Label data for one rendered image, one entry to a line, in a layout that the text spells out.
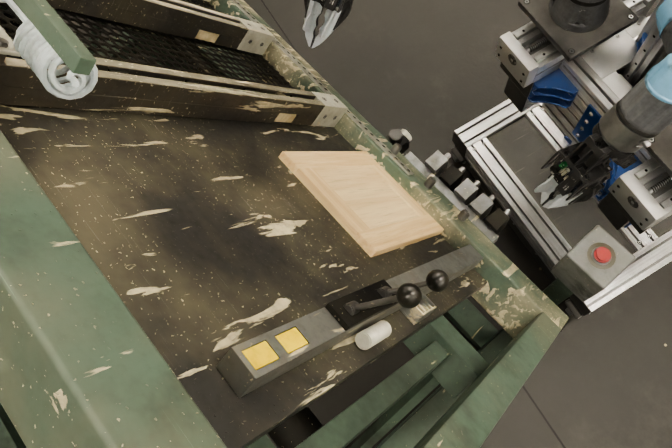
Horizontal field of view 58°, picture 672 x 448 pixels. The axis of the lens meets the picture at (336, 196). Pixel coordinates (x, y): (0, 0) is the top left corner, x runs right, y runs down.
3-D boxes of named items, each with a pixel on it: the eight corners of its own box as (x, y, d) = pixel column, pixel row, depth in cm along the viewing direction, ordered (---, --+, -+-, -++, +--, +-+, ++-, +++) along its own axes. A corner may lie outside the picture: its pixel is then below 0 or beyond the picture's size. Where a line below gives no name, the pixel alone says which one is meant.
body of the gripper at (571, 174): (537, 168, 102) (582, 124, 93) (568, 157, 107) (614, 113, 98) (564, 205, 100) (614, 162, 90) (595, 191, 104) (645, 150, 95)
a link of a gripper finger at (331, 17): (304, 53, 112) (321, 6, 108) (312, 45, 117) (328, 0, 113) (320, 60, 112) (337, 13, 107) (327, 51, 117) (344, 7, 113)
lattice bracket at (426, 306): (427, 316, 120) (437, 306, 119) (413, 325, 114) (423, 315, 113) (413, 301, 121) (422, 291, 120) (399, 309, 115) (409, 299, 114)
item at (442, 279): (386, 302, 107) (455, 287, 101) (376, 307, 104) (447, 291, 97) (380, 282, 108) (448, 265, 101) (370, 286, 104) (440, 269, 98)
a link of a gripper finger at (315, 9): (289, 46, 112) (305, -1, 108) (298, 38, 117) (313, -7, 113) (304, 53, 112) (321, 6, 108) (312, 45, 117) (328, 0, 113)
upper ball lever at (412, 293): (354, 319, 97) (428, 302, 90) (342, 324, 94) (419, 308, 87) (347, 296, 97) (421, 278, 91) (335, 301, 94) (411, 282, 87)
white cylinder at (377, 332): (363, 354, 97) (384, 340, 104) (374, 342, 96) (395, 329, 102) (351, 339, 98) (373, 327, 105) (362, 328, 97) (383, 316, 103)
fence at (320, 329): (473, 268, 156) (484, 257, 154) (239, 398, 74) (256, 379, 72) (459, 254, 157) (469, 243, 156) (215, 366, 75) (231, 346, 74)
